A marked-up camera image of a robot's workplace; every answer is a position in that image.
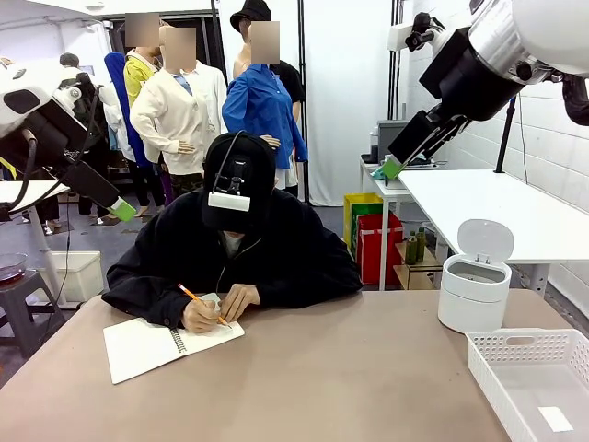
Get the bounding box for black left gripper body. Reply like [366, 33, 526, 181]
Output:
[25, 97, 101, 169]

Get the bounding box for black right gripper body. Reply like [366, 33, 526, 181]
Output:
[419, 27, 526, 122]

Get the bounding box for orange pencil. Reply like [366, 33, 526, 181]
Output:
[178, 283, 232, 330]

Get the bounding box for white paper sheet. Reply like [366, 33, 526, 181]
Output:
[197, 292, 225, 314]

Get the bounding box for white spiral notebook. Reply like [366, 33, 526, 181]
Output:
[102, 316, 246, 386]

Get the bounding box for person's right forearm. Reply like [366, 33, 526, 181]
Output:
[101, 274, 197, 331]

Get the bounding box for person's left forearm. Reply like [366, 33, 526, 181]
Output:
[250, 270, 364, 310]

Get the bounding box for person's right hand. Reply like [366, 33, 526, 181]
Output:
[181, 297, 223, 334]

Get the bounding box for person's left hand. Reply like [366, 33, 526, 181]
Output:
[214, 283, 262, 324]

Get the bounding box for white desk with leg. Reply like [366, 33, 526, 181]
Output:
[0, 179, 75, 308]

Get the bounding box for grey box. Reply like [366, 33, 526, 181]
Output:
[376, 120, 411, 158]

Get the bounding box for grey tray with green item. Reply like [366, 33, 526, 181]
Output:
[407, 154, 448, 168]

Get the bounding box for background person dark trousers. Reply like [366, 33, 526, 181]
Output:
[31, 195, 64, 235]

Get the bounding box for black backdrop stand pole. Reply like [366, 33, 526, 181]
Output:
[388, 0, 407, 122]
[297, 0, 309, 204]

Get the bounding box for mannequin in white coat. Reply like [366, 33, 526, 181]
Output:
[98, 85, 137, 163]

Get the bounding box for small white side table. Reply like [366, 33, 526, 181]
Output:
[359, 155, 415, 292]

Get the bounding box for black light stand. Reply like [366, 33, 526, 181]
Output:
[493, 91, 524, 175]

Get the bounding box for background person dark-haired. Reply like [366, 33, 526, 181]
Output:
[59, 52, 114, 227]

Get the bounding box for long blue garment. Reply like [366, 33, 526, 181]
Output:
[104, 51, 151, 169]

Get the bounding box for white backdrop curtain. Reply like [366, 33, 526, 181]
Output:
[219, 0, 398, 207]

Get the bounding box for large white table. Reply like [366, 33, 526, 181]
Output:
[396, 169, 589, 291]

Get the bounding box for white storage box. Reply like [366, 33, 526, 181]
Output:
[39, 250, 105, 304]

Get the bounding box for mannequin in yellow jacket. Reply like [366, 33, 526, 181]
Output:
[123, 13, 162, 108]

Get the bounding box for glass bowl red liquid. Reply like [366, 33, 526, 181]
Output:
[0, 251, 29, 283]

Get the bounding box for yellow green bag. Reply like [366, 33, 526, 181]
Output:
[343, 192, 385, 259]

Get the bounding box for mannequin in cream cardigan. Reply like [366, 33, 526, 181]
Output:
[130, 27, 230, 206]

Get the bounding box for white trash bin lid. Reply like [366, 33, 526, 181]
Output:
[457, 218, 515, 266]

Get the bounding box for red bag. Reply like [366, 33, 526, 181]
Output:
[357, 212, 405, 285]

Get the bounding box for grey plastic stool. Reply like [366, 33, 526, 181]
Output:
[0, 270, 65, 358]

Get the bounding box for mannequin in black shirt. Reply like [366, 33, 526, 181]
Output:
[232, 31, 306, 107]

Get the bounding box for low wooden shelf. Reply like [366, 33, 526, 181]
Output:
[393, 241, 444, 291]

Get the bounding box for mannequin in blue shirt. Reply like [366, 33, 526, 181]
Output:
[222, 20, 309, 199]

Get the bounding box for black baseball cap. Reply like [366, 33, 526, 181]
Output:
[201, 131, 278, 231]

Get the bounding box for person's black jacket torso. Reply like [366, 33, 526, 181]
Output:
[108, 186, 363, 308]

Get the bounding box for white round trash bin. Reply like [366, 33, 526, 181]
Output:
[436, 254, 513, 333]

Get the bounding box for black bucket hat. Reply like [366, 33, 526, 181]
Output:
[229, 0, 272, 34]

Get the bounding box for white perforated plastic basket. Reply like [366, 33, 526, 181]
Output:
[465, 327, 589, 442]

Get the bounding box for flat white paper slip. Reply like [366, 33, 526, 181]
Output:
[537, 406, 575, 433]

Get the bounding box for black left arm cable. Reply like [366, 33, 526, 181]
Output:
[8, 128, 39, 213]

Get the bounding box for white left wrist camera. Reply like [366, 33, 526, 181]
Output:
[52, 73, 102, 107]

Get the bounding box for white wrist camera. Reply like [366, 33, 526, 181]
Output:
[387, 12, 448, 53]
[52, 73, 102, 107]

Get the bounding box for thin black hanging cable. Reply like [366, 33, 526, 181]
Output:
[61, 197, 74, 308]

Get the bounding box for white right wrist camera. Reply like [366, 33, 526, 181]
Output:
[387, 12, 448, 53]

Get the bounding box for black corrugated cable hose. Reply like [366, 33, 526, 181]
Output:
[549, 68, 589, 126]

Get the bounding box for white head-mounted camera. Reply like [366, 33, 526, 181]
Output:
[207, 158, 252, 214]

